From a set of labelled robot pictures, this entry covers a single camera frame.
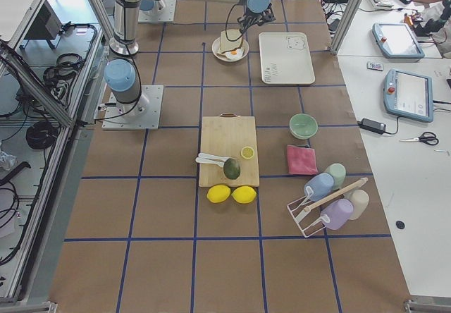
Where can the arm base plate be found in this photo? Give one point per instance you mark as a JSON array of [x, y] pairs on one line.
[[145, 115], [162, 11]]

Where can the bread slice on plate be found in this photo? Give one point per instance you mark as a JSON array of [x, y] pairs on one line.
[[221, 56]]

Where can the blue cup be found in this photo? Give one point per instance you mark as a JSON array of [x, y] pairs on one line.
[[318, 187]]

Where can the whole lemon left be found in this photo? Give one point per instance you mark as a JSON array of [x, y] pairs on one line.
[[218, 193]]

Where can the green bowl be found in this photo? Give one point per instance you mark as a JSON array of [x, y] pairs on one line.
[[303, 126]]

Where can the purple cup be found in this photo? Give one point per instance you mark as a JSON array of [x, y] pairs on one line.
[[335, 215]]

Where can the near teach pendant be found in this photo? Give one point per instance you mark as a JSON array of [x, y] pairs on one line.
[[409, 95]]

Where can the lemon slice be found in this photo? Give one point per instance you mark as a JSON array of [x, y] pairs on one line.
[[247, 152]]

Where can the whole lemon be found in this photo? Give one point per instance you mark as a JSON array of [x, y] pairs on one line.
[[218, 193], [244, 194]]

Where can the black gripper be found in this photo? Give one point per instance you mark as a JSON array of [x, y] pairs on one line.
[[251, 19]]

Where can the pink cloth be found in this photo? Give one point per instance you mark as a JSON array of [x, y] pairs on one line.
[[301, 161]]

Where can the avocado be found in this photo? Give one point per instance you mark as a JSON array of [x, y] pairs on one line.
[[231, 169]]

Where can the cream round plate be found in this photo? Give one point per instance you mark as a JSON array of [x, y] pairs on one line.
[[244, 47]]

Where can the far teach pendant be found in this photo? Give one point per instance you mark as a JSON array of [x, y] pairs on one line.
[[397, 41]]

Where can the white plastic spoon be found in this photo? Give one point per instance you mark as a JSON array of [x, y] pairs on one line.
[[200, 160]]

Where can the green cup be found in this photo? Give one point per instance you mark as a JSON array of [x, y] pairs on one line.
[[338, 173]]

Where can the wooden cutting board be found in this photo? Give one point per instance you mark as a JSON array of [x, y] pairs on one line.
[[226, 136]]

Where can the fried egg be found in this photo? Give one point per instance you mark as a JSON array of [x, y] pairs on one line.
[[234, 55]]

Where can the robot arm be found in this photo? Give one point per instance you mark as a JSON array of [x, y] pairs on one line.
[[179, 56]]

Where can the teach pendant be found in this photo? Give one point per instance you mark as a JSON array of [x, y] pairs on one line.
[[409, 95], [397, 41]]

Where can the whole lemon right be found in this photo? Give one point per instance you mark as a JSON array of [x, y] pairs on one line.
[[244, 194]]

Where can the scissors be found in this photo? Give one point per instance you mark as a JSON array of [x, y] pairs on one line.
[[428, 138]]

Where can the bread slice from board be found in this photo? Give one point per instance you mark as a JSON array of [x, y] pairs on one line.
[[230, 39]]

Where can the white wire cup rack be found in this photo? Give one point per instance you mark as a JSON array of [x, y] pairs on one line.
[[306, 214]]

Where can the cream bear serving tray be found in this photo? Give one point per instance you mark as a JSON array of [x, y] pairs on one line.
[[285, 59]]

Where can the cream cup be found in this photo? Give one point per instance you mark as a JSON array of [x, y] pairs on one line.
[[360, 200]]

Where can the black power brick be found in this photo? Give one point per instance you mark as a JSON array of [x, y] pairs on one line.
[[372, 126]]

